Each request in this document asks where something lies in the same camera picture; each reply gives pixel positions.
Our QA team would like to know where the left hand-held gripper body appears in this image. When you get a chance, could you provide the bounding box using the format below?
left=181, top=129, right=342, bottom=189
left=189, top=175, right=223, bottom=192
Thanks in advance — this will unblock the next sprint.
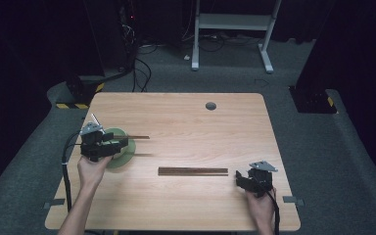
left=78, top=121, right=122, bottom=163

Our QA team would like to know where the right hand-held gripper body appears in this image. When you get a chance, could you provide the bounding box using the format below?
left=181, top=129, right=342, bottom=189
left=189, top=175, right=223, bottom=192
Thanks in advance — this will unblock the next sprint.
left=248, top=160, right=279, bottom=199

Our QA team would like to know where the green ceramic bowl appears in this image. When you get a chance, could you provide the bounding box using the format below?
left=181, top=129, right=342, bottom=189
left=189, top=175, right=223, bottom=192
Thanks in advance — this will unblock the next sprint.
left=103, top=127, right=129, bottom=146

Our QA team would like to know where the single brown wooden chopstick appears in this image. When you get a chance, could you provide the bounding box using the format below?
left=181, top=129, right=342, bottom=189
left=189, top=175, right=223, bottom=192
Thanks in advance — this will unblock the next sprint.
left=112, top=134, right=151, bottom=140

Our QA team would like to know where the row of brown wooden chopsticks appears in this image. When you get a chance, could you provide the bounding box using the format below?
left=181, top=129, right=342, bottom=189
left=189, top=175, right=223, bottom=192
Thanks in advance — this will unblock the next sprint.
left=158, top=166, right=229, bottom=177

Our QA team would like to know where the person's right hand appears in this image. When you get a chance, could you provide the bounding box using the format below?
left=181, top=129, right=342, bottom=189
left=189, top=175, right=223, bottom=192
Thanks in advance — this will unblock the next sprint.
left=245, top=187, right=277, bottom=227

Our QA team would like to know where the person's left hand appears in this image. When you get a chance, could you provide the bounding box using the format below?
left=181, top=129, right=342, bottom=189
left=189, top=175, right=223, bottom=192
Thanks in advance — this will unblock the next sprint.
left=76, top=155, right=114, bottom=191

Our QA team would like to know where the green saucer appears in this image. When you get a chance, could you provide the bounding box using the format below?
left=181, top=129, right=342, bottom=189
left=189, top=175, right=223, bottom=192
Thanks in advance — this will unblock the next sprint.
left=105, top=132, right=137, bottom=169

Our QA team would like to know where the metal spoon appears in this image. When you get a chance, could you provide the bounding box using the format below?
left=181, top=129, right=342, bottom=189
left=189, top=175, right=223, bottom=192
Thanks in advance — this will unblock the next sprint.
left=90, top=113, right=105, bottom=132

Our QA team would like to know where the grey tape strip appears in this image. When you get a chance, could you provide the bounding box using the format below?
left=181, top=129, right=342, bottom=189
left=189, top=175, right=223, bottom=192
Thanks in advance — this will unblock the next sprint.
left=282, top=195, right=305, bottom=207
left=43, top=198, right=66, bottom=211

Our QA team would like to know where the black stand with hazard stripes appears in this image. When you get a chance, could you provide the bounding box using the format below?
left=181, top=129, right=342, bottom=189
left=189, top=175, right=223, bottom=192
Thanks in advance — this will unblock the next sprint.
left=55, top=72, right=107, bottom=111
left=288, top=0, right=351, bottom=115

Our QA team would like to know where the white metal stand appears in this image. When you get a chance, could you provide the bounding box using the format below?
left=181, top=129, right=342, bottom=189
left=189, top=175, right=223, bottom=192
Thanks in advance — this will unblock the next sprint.
left=191, top=0, right=282, bottom=74

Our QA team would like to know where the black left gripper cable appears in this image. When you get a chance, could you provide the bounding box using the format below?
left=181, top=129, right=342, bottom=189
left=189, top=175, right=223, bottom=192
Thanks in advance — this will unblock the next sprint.
left=61, top=131, right=83, bottom=213

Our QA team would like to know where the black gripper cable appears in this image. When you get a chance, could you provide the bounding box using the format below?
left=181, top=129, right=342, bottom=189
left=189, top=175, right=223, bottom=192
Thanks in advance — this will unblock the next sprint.
left=61, top=131, right=83, bottom=213
left=266, top=190, right=281, bottom=235

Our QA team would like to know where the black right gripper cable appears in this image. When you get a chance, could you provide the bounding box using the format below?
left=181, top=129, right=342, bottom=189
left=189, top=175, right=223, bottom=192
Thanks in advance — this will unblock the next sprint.
left=266, top=190, right=281, bottom=235

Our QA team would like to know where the black floor cable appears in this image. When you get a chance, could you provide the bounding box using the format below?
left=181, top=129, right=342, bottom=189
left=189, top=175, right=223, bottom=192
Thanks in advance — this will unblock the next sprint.
left=131, top=57, right=153, bottom=93

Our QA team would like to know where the black equipment rack with cables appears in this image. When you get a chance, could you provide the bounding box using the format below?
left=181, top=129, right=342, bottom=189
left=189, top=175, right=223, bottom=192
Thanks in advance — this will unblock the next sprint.
left=83, top=0, right=139, bottom=73

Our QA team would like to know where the bundle of floor cables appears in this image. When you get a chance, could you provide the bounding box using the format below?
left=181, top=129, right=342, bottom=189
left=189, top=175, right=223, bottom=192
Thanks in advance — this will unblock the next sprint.
left=198, top=31, right=266, bottom=54

